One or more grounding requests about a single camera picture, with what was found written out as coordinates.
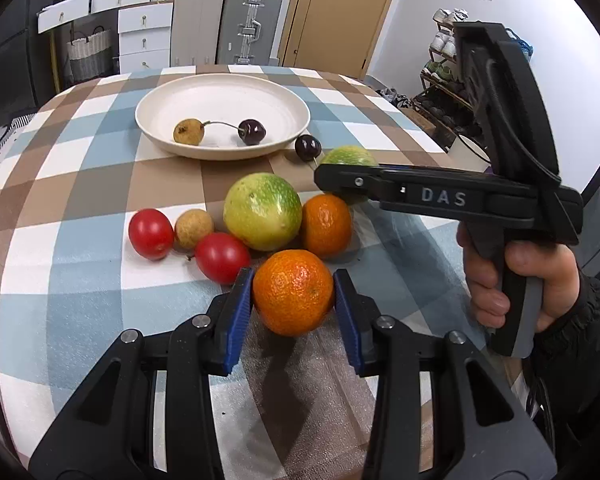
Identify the shoe rack with shoes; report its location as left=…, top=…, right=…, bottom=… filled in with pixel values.
left=420, top=8, right=534, bottom=136

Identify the orange mandarin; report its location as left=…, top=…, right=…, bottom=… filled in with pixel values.
left=252, top=249, right=335, bottom=337
left=301, top=193, right=353, bottom=260

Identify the white drawer cabinet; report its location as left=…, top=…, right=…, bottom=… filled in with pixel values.
left=36, top=0, right=175, bottom=75

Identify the striped mat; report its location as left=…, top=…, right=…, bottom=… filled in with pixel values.
left=0, top=114, right=37, bottom=134

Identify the cream round plate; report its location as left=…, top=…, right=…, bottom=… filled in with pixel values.
left=135, top=73, right=311, bottom=161

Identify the grey suitcase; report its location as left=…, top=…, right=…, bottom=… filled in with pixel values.
left=216, top=0, right=285, bottom=66

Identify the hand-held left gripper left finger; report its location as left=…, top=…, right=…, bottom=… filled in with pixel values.
left=28, top=266, right=255, bottom=480

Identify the dark glass cabinet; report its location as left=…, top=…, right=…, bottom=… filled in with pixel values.
left=0, top=0, right=61, bottom=128

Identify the beige suitcase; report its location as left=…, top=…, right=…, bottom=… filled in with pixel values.
left=171, top=0, right=228, bottom=67

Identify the brown longan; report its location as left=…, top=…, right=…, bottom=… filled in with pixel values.
left=173, top=118, right=204, bottom=145
left=174, top=208, right=215, bottom=251

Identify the green yellow passion fruit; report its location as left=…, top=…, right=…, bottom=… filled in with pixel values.
left=320, top=146, right=379, bottom=206
left=223, top=172, right=303, bottom=252

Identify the person's right forearm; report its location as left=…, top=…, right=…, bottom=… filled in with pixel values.
left=522, top=270, right=600, bottom=468

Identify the black cable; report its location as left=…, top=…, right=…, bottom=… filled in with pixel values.
left=484, top=57, right=564, bottom=182

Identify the red tomato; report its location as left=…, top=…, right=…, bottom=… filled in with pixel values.
left=195, top=232, right=252, bottom=285
left=128, top=208, right=175, bottom=261

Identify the yellow pole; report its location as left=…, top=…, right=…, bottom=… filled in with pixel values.
left=51, top=29, right=62, bottom=94

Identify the wooden shoe rack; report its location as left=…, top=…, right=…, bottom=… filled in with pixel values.
left=412, top=47, right=487, bottom=153

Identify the dark red cherry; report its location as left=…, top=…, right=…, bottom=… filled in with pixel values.
left=294, top=135, right=323, bottom=165
left=203, top=119, right=268, bottom=146

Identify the wicker basket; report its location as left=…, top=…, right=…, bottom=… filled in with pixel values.
left=67, top=26, right=114, bottom=81

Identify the person's right hand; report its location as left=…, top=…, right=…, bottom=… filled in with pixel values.
left=456, top=222, right=583, bottom=334

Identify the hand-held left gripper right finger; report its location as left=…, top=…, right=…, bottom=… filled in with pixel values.
left=332, top=268, right=558, bottom=480

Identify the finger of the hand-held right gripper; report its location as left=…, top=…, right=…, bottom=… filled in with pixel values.
left=313, top=162, right=387, bottom=207

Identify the wooden door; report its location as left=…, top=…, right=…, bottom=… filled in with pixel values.
left=279, top=0, right=406, bottom=78

